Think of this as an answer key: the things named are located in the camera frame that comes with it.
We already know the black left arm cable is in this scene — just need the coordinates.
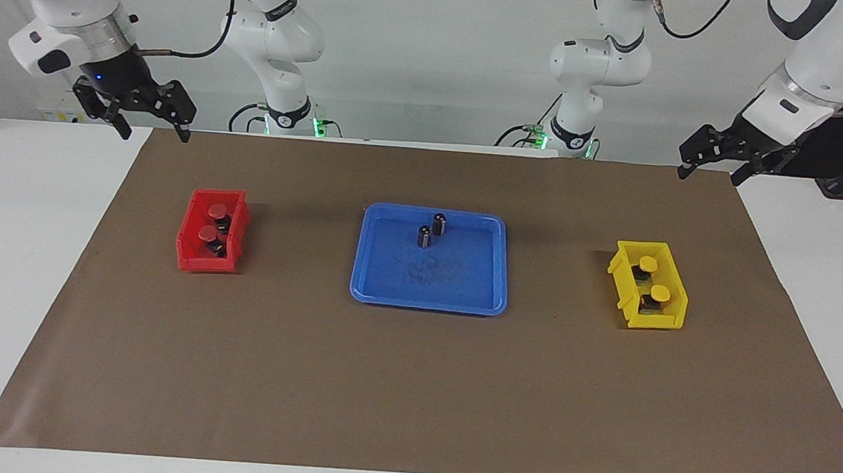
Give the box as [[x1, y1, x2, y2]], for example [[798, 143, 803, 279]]
[[643, 0, 739, 44]]

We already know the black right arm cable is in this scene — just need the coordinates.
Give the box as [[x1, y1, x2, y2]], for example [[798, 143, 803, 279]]
[[138, 0, 236, 62]]

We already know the red plastic bin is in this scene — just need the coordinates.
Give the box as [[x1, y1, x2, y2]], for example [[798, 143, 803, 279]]
[[173, 187, 253, 277]]

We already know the yellow plastic bin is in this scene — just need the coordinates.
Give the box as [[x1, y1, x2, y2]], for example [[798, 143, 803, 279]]
[[603, 238, 693, 333]]

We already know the white power strip box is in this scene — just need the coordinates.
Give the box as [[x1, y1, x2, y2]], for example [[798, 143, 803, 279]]
[[35, 87, 98, 125]]

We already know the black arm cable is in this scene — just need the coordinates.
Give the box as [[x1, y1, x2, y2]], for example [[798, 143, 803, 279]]
[[138, 0, 236, 62], [643, 0, 739, 44]]

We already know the brown paper table mat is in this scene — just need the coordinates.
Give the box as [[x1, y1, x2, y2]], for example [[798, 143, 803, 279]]
[[0, 116, 843, 473]]

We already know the black right base cable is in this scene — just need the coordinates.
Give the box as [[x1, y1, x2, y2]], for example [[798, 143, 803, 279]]
[[227, 101, 270, 135]]

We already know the blue plastic tray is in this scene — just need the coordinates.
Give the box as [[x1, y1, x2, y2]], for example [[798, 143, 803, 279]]
[[348, 201, 514, 318]]

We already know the black left base cable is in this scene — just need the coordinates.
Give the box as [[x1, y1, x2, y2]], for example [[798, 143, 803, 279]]
[[494, 90, 562, 152]]

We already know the black base cable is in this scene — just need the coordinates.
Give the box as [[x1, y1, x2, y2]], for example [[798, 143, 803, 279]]
[[227, 101, 270, 135], [494, 90, 562, 152]]

